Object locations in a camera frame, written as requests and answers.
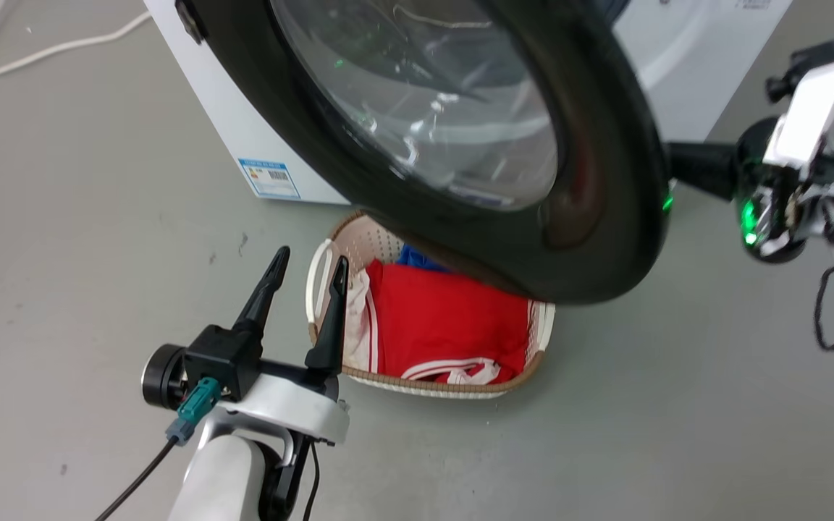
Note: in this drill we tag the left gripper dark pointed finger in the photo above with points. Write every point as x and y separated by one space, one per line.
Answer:
263 297
330 325

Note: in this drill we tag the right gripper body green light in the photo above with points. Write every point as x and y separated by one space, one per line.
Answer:
786 181

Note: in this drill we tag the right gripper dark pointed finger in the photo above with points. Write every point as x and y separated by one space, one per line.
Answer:
703 168

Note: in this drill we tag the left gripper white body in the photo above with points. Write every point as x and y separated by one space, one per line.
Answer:
294 405

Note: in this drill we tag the black round glass washer door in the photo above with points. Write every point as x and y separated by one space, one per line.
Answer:
591 145

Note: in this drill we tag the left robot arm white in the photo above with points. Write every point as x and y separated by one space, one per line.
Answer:
221 477

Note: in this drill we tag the white washing machine body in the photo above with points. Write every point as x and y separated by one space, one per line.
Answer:
685 79

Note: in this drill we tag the black door hinge block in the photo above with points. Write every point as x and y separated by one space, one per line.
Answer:
190 19

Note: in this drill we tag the woven beige laundry basket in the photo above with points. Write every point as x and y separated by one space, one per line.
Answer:
359 239

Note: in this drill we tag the blue garment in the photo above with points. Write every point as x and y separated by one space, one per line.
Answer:
417 258

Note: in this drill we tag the red garment with white stripes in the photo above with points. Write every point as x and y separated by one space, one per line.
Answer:
446 318

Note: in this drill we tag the blue energy label sticker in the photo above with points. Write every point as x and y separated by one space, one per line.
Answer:
269 179

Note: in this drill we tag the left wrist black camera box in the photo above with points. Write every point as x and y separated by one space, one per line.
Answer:
221 358

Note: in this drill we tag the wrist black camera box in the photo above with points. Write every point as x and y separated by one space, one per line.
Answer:
804 69
221 358

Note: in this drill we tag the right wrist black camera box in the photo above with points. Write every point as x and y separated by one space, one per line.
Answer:
804 69

